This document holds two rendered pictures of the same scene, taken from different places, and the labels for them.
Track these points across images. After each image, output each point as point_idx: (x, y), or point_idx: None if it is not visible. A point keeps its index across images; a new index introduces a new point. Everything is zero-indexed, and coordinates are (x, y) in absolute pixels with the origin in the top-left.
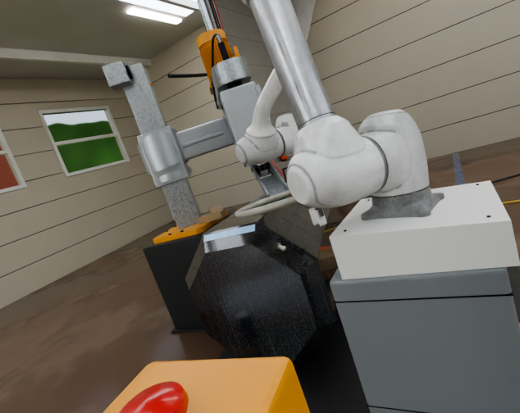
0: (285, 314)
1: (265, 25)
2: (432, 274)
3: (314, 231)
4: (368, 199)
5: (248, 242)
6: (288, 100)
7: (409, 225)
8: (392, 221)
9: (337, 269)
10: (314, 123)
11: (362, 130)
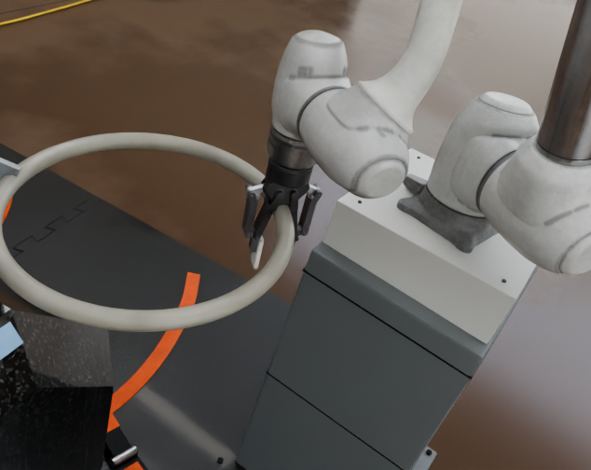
0: None
1: None
2: (520, 292)
3: None
4: (360, 200)
5: (28, 387)
6: None
7: None
8: (501, 247)
9: (446, 333)
10: None
11: (521, 134)
